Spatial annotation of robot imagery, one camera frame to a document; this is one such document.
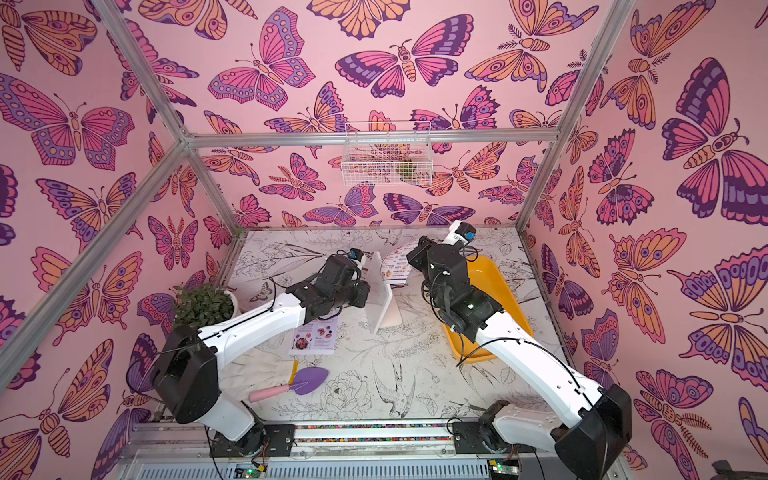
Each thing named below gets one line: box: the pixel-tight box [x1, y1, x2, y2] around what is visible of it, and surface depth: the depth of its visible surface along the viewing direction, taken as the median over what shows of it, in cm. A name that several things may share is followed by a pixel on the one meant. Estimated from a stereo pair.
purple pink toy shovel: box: [249, 359, 329, 403], surface depth 85 cm
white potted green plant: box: [173, 282, 239, 330], surface depth 81 cm
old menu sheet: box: [289, 314, 339, 355], surface depth 92 cm
